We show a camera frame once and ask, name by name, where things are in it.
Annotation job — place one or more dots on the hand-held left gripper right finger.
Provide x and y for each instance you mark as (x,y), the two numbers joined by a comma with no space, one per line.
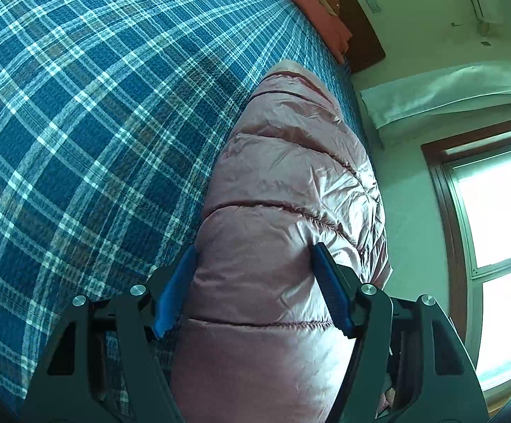
(332,291)

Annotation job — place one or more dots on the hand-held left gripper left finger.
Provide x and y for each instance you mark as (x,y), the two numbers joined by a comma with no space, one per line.
(174,299)

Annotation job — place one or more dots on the pink down jacket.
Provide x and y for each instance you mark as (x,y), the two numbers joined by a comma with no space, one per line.
(273,251)

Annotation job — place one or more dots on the wooden-framed window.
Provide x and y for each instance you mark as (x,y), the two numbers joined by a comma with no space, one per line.
(493,211)

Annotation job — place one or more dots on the blue plaid bed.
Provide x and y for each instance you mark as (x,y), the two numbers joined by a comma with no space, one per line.
(83,119)

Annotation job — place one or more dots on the white curtain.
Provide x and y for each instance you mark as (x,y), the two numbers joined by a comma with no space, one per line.
(436,92)

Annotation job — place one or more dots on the wooden headboard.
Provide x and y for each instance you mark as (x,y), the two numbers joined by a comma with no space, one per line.
(361,31)

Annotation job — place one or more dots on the wall switch plate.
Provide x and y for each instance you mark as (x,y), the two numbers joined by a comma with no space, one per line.
(373,3)

